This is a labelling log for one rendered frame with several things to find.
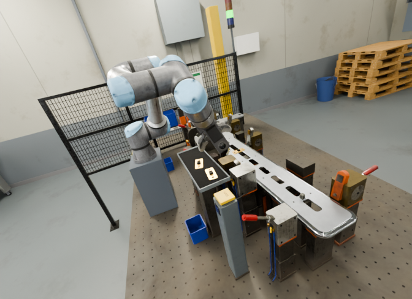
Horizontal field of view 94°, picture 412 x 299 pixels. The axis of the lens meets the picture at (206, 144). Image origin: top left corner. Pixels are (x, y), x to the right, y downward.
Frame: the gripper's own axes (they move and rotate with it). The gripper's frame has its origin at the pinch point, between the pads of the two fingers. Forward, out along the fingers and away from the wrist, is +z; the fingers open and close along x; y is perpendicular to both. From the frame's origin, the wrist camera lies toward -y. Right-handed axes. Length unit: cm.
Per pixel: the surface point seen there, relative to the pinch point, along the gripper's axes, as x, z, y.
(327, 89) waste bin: -292, 358, 75
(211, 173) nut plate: 9.5, 7.9, -7.3
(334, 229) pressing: -15, 9, -49
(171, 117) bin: 17, 86, 79
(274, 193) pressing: -7.7, 21.5, -28.9
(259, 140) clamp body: -28, 61, 4
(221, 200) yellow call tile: 11.3, -2.5, -19.8
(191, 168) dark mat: 16.5, 13.3, 1.7
